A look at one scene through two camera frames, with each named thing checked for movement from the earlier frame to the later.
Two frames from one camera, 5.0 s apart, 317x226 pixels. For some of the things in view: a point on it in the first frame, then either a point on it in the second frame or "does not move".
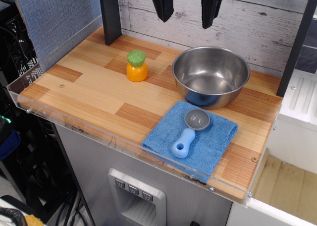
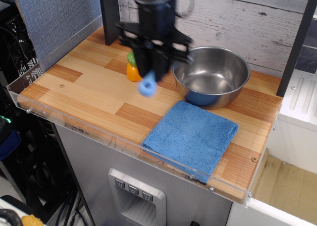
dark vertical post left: x=111 y=17 does not move
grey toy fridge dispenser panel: x=137 y=203 does not move
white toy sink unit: x=285 y=192 does not move
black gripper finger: x=211 y=1 to x=160 y=62
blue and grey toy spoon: x=195 y=119 to x=148 y=86
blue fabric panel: x=57 y=19 does not move
